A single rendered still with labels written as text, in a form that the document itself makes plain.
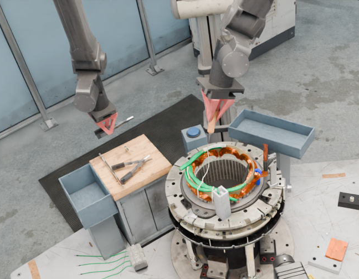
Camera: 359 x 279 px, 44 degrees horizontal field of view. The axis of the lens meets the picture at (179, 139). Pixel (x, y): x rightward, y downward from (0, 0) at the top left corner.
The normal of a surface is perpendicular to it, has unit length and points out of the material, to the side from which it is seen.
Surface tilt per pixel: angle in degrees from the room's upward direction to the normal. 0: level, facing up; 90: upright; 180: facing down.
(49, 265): 0
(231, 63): 79
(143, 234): 90
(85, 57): 117
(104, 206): 90
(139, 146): 0
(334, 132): 0
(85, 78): 10
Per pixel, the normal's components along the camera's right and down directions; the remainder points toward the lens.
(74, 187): 0.50, 0.50
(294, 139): -0.15, -0.75
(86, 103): -0.02, 0.67
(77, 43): -0.03, 0.93
